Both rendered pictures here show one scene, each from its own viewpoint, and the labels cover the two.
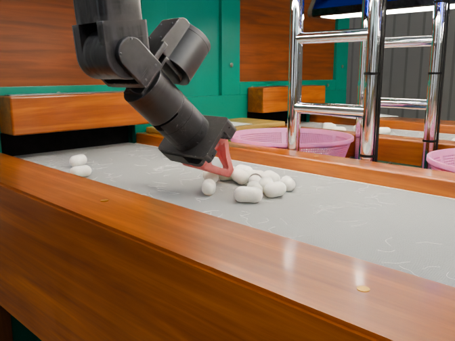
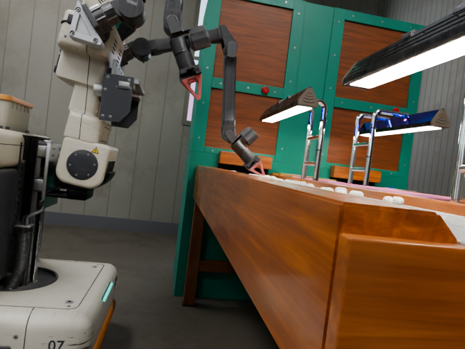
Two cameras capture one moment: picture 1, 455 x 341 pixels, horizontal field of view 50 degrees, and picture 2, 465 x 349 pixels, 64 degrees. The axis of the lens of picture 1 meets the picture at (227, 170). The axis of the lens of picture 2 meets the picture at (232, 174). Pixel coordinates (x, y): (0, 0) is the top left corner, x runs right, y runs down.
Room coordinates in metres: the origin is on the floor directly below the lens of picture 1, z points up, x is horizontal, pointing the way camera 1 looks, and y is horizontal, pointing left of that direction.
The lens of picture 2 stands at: (-0.77, -0.88, 0.78)
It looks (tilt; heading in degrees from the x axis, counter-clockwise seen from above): 1 degrees down; 36
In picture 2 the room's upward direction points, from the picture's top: 7 degrees clockwise
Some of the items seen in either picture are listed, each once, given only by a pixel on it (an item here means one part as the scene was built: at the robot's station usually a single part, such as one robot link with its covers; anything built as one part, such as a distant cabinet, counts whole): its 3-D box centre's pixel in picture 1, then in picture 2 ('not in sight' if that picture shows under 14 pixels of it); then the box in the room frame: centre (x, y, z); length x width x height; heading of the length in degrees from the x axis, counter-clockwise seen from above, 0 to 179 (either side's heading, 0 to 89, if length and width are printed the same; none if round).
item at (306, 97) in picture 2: not in sight; (284, 107); (0.72, -0.06, 1.08); 0.62 x 0.08 x 0.07; 45
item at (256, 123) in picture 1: (219, 126); (304, 176); (1.20, 0.02, 0.77); 0.33 x 0.15 x 0.01; 135
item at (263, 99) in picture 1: (288, 97); (355, 174); (1.47, -0.18, 0.83); 0.30 x 0.06 x 0.07; 135
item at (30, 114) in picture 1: (80, 110); (245, 160); (0.99, 0.30, 0.83); 0.30 x 0.06 x 0.07; 135
